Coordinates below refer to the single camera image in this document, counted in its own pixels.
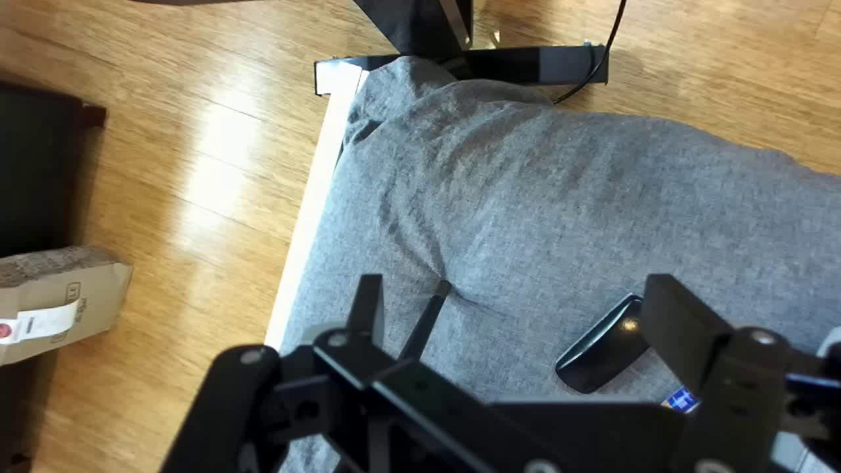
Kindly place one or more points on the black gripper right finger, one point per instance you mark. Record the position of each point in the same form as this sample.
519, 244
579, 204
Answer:
683, 338

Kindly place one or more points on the brown paper bag with tag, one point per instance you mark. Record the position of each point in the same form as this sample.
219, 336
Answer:
52, 304

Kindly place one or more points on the black ottoman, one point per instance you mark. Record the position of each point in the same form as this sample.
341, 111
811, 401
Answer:
35, 175

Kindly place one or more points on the black stand base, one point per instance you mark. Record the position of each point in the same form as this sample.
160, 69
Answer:
490, 57

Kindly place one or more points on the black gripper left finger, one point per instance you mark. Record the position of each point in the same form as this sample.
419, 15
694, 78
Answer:
366, 304

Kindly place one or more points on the black phone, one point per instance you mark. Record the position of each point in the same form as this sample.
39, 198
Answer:
604, 346

